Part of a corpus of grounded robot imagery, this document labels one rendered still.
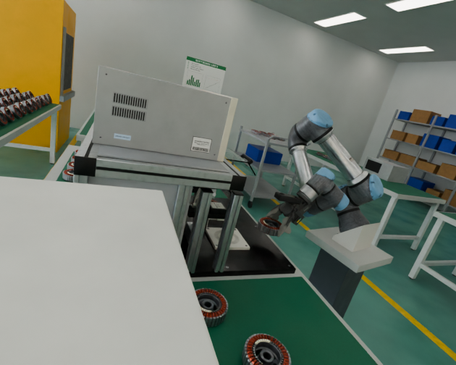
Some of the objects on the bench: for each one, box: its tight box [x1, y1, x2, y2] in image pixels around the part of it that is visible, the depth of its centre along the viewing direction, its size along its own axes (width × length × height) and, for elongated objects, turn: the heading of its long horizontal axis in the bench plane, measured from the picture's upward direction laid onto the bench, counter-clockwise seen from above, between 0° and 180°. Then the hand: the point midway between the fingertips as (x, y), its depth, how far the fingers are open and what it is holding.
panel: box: [179, 186, 193, 246], centre depth 108 cm, size 1×66×30 cm, turn 164°
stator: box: [195, 288, 228, 327], centre depth 75 cm, size 11×11×4 cm
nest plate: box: [206, 227, 250, 250], centre depth 112 cm, size 15×15×1 cm
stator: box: [242, 333, 291, 365], centre depth 64 cm, size 11×11×4 cm
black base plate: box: [180, 196, 296, 277], centre depth 122 cm, size 47×64×2 cm
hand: (269, 227), depth 117 cm, fingers closed on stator, 13 cm apart
